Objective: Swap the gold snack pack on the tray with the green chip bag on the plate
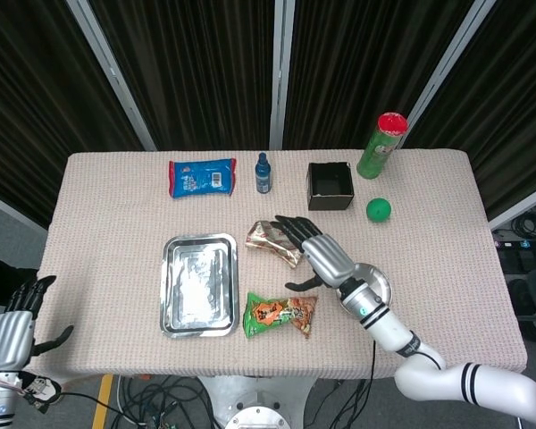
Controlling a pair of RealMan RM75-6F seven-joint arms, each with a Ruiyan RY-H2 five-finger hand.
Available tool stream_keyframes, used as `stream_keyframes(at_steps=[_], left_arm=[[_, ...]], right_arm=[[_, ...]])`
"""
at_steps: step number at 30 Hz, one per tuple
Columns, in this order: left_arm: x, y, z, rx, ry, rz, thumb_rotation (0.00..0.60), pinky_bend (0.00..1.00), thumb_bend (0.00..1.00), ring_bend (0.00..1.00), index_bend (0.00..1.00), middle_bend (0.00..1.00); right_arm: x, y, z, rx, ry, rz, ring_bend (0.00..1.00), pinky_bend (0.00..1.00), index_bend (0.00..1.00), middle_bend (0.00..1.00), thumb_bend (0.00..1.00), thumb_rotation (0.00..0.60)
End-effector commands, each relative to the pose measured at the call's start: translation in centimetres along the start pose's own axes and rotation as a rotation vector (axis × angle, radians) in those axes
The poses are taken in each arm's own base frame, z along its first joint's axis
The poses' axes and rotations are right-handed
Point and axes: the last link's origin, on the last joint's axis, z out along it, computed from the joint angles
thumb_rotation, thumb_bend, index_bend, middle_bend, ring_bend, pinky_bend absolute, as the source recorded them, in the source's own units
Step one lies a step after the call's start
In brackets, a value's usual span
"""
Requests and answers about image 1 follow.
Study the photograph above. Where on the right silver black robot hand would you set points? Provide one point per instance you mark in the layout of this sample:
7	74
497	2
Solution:
328	259

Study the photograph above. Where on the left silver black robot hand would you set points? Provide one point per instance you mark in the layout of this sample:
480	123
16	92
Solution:
11	337

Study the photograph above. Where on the brown snack packet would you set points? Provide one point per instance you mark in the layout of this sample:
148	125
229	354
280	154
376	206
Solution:
265	239

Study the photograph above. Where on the green chip bag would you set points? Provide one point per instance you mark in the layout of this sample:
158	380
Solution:
272	317

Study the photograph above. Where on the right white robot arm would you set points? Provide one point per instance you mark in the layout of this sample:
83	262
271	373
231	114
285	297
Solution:
384	322

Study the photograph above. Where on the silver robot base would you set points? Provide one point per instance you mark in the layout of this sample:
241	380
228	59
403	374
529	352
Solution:
254	402

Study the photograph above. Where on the round steel plate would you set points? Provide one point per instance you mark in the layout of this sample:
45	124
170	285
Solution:
379	273

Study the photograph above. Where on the black open box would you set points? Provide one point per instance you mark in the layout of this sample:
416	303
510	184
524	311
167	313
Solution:
330	202

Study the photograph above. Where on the person black clothing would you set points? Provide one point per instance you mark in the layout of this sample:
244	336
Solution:
0	277

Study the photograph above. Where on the green ball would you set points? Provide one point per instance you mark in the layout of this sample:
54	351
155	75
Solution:
379	210

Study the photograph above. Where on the blue spray bottle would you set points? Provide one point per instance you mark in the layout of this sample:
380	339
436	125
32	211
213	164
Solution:
263	179

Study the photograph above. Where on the green chips can red lid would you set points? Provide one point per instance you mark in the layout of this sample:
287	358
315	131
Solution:
375	156

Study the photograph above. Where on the rectangular steel tray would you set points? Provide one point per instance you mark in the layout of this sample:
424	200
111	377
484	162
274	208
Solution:
201	286

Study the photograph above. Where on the blue snack package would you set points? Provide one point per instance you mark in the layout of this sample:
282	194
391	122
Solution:
201	179

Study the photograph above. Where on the pink woven tablecloth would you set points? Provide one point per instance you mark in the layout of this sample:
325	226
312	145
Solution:
116	223

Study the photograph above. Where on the black power strip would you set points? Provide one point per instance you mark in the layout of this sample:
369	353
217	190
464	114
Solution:
525	244

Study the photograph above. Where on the white partition rail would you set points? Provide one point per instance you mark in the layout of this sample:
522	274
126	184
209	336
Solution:
13	210
522	205

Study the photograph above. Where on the white partition post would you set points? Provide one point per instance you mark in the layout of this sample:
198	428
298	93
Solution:
281	76
449	73
111	73

